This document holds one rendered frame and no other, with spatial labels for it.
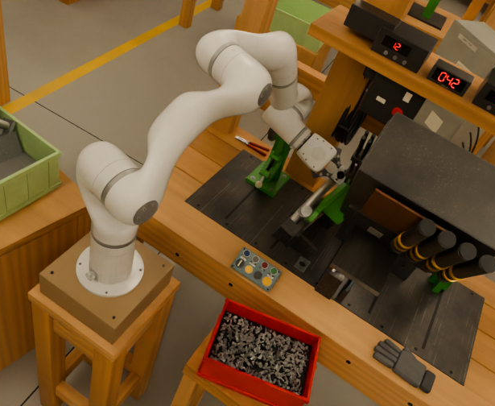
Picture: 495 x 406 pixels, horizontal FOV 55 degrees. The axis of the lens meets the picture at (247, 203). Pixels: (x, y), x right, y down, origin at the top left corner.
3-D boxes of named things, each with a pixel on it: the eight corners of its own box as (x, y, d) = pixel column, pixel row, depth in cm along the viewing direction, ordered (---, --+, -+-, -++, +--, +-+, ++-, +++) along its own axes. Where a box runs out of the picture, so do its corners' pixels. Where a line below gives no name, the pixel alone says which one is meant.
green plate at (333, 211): (326, 234, 158) (367, 202, 143) (308, 217, 159) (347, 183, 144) (339, 216, 166) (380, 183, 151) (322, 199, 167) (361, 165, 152)
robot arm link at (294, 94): (295, 39, 138) (296, 99, 166) (258, 75, 134) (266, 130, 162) (320, 54, 135) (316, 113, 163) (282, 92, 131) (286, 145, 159)
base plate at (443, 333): (460, 388, 152) (464, 386, 151) (183, 204, 174) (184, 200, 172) (481, 300, 181) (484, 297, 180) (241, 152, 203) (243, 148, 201)
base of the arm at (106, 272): (103, 309, 131) (107, 273, 118) (62, 263, 137) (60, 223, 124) (157, 273, 143) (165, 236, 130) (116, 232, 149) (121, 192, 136)
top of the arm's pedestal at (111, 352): (113, 362, 135) (113, 356, 132) (27, 300, 141) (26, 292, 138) (179, 288, 157) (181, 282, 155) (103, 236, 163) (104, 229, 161)
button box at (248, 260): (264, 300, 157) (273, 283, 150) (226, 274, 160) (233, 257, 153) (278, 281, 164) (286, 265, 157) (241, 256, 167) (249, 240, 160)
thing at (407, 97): (402, 135, 155) (426, 97, 145) (356, 109, 159) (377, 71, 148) (412, 120, 164) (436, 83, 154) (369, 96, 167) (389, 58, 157)
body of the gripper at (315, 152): (292, 150, 155) (317, 174, 154) (314, 126, 154) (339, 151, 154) (290, 152, 162) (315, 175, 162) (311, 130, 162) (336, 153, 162)
